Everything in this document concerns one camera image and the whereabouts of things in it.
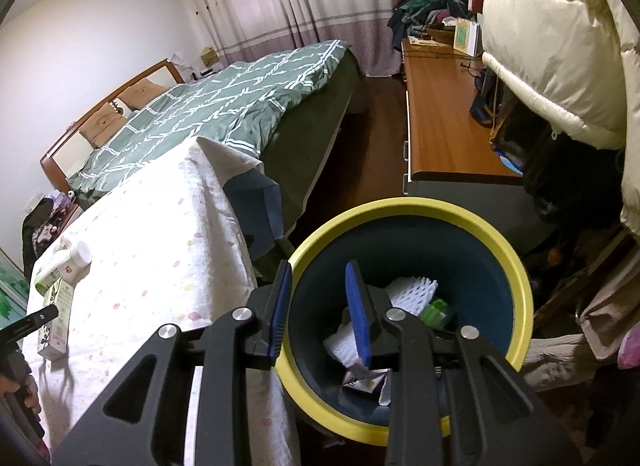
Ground brown pillow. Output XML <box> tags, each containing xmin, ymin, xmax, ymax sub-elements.
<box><xmin>79</xmin><ymin>103</ymin><xmax>127</xmax><ymax>148</ymax></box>
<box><xmin>118</xmin><ymin>78</ymin><xmax>168</xmax><ymax>110</ymax></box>

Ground white dotted tablecloth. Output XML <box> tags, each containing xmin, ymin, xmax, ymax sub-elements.
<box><xmin>23</xmin><ymin>137</ymin><xmax>299</xmax><ymax>465</ymax></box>

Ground wooden low dresser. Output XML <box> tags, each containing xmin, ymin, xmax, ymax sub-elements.
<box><xmin>401</xmin><ymin>39</ymin><xmax>522</xmax><ymax>192</ymax></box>

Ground tissue box on far nightstand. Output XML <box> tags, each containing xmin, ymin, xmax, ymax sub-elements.
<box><xmin>200</xmin><ymin>46</ymin><xmax>219</xmax><ymax>68</ymax></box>

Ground pile of clothes on dresser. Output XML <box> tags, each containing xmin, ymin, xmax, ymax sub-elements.
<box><xmin>386</xmin><ymin>0</ymin><xmax>472</xmax><ymax>42</ymax></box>

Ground green yogurt bottle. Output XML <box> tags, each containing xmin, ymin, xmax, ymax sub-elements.
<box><xmin>419</xmin><ymin>299</ymin><xmax>452</xmax><ymax>330</ymax></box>

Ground wooden bed with headboard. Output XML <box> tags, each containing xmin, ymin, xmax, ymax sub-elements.
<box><xmin>41</xmin><ymin>40</ymin><xmax>362</xmax><ymax>233</ymax></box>

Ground white tissue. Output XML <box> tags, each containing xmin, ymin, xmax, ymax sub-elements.
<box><xmin>323</xmin><ymin>274</ymin><xmax>440</xmax><ymax>370</ymax></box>

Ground pink floral garment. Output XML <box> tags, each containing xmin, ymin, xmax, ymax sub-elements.
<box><xmin>617</xmin><ymin>333</ymin><xmax>640</xmax><ymax>370</ymax></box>

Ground white medicine bottle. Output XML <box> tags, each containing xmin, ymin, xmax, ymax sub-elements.
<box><xmin>34</xmin><ymin>241</ymin><xmax>92</xmax><ymax>295</ymax></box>

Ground silver foil wrapper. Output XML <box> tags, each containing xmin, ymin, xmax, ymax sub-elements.
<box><xmin>343</xmin><ymin>363</ymin><xmax>390</xmax><ymax>397</ymax></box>

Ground small green framed box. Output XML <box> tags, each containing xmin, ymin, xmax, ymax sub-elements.
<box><xmin>452</xmin><ymin>18</ymin><xmax>482</xmax><ymax>57</ymax></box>

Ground yellow rimmed dark trash bin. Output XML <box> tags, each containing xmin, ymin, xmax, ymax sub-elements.
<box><xmin>276</xmin><ymin>197</ymin><xmax>535</xmax><ymax>465</ymax></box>

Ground green white tea box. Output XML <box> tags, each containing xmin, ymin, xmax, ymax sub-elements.
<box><xmin>37</xmin><ymin>279</ymin><xmax>74</xmax><ymax>362</ymax></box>

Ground person left hand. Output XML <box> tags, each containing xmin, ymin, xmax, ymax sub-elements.
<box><xmin>0</xmin><ymin>374</ymin><xmax>41</xmax><ymax>415</ymax></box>

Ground brown pillow left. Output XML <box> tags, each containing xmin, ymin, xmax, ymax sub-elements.
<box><xmin>79</xmin><ymin>103</ymin><xmax>127</xmax><ymax>148</ymax></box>

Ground green checked duvet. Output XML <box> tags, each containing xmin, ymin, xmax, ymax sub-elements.
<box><xmin>67</xmin><ymin>40</ymin><xmax>360</xmax><ymax>200</ymax></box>

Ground cream puffer jacket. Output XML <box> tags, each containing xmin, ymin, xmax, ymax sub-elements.
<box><xmin>482</xmin><ymin>0</ymin><xmax>639</xmax><ymax>233</ymax></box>

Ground brown pillow right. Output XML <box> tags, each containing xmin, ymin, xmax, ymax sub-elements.
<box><xmin>118</xmin><ymin>78</ymin><xmax>168</xmax><ymax>110</ymax></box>

